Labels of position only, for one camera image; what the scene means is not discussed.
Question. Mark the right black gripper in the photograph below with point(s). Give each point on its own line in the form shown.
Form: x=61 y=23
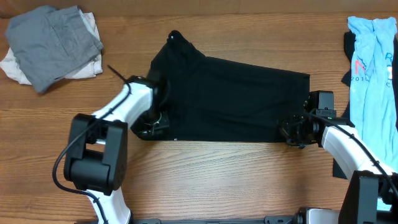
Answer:
x=290 y=131

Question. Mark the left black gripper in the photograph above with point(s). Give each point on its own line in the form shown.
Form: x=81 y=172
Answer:
x=142 y=130

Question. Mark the black polo shirt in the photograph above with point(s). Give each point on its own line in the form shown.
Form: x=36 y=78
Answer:
x=211 y=99

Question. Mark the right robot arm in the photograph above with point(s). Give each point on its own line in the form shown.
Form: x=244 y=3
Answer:
x=371 y=196

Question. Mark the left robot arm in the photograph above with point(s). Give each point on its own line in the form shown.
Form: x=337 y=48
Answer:
x=96 y=154

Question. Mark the black garment under pile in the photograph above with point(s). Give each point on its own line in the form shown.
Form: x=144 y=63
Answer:
x=348 y=44

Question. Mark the white folded garment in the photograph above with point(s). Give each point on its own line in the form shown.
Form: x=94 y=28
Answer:
x=11 y=68

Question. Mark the light blue t-shirt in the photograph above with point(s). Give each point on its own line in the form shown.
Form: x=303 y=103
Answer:
x=372 y=102

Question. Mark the grey folded trousers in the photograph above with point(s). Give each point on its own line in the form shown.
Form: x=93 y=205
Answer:
x=49 y=43

